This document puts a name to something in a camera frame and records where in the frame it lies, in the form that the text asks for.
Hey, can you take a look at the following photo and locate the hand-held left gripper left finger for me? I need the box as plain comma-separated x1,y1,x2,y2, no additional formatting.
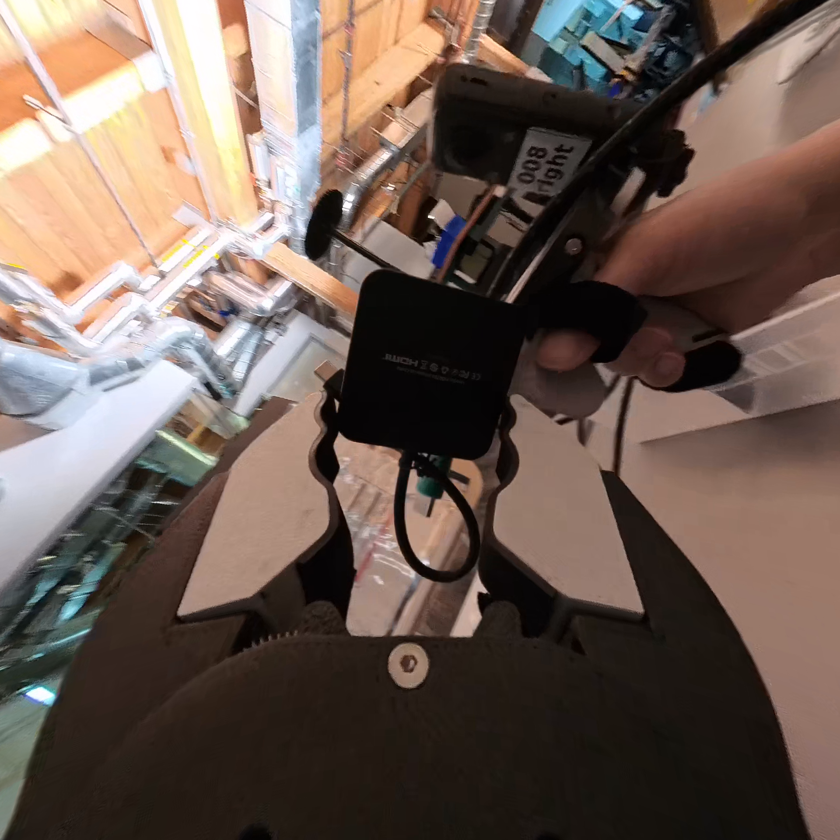
176,391,358,641

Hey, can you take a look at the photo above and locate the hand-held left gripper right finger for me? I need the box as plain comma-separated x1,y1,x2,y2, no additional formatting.
478,397,647,621

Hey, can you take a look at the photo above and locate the short black adapter cable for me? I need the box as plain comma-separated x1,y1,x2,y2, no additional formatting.
392,449,481,584

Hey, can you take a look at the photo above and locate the black hdmi adapter box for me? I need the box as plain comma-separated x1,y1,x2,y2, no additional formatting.
336,268,527,462

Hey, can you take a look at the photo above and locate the person's right forearm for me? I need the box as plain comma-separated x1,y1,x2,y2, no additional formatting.
742,121,840,326

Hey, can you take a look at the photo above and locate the person's right hand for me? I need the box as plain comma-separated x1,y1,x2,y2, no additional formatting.
533,166,753,389

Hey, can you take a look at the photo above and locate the stack of teal boxes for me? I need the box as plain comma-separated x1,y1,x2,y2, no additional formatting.
530,0,700,96

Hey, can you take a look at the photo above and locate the small blue bin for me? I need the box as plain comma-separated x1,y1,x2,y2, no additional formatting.
432,220,475,270

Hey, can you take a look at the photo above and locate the black round disc on rod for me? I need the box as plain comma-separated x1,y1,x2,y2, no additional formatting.
304,189,401,273

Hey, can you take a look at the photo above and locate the clear plastic bin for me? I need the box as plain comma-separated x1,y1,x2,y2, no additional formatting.
640,292,840,446

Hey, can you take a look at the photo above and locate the thin black cable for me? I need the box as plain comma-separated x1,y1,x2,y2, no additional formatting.
607,377,634,476

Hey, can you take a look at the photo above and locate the silver ventilation duct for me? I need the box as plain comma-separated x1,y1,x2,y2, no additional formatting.
0,210,303,421

